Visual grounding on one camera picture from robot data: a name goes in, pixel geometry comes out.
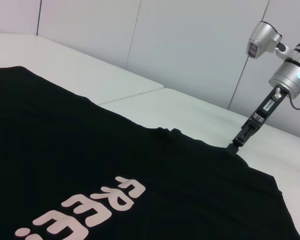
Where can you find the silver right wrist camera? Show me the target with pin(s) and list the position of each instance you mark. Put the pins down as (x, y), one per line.
(261, 37)

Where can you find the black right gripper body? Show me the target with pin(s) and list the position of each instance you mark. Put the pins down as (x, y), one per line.
(268, 106)

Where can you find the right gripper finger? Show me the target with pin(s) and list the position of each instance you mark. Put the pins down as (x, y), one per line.
(245, 132)

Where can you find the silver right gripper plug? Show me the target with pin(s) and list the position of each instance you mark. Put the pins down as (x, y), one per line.
(277, 94)

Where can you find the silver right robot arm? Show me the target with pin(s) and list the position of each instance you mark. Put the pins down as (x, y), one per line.
(290, 75)

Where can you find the black shirt with FREE print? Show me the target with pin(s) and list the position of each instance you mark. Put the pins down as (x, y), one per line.
(90, 137)

